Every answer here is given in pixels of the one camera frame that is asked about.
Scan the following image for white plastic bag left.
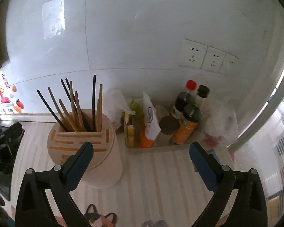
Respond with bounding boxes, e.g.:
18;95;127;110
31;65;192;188
102;90;135;130

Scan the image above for clear plastic bag red contents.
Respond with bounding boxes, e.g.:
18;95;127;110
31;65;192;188
197;98;239;147

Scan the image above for wooden chopstick green mark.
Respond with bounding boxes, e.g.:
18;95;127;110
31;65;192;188
99;84;103;130

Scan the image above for beige round utensil holder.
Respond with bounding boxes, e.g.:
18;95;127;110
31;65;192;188
47;114;122;189

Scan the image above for red cap dark bottle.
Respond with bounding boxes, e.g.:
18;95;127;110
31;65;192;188
171;80;197;119

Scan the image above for white wall socket left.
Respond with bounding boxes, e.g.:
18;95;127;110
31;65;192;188
180;39;207;69

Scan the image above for white orange paper packet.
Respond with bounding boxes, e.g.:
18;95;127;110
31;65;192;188
140;92;161;148

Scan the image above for soy sauce bottle black cap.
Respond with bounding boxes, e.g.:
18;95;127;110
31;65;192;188
172;85;210;145

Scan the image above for white wall socket right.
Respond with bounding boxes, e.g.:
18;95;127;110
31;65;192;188
219;53;238;74

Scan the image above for dark chopstick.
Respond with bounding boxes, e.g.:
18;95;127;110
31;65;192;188
92;74;96;132

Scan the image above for clear condiment tray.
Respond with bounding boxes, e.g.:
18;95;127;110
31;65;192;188
124;134;194;154

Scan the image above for white wall socket middle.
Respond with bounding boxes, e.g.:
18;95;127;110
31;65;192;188
201;46;226;73

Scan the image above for blue smartphone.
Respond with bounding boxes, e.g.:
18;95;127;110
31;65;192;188
207;149;221;165

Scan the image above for person's grey slippers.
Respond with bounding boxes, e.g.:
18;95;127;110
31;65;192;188
141;220;169;227

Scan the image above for colourful wall stickers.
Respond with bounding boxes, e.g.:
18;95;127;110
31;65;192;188
0;72;24;114

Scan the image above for black chopstick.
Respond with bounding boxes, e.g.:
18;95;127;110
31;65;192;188
37;90;69;132
59;79;92;132
65;79;84;125

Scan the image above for jar with brown lid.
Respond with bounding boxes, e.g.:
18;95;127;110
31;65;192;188
156;116;179;147

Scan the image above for white wall socket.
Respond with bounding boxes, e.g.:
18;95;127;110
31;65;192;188
219;53;238;74
180;39;207;69
201;46;226;73

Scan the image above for wooden chopstick printed tip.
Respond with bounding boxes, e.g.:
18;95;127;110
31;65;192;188
96;99;101;132

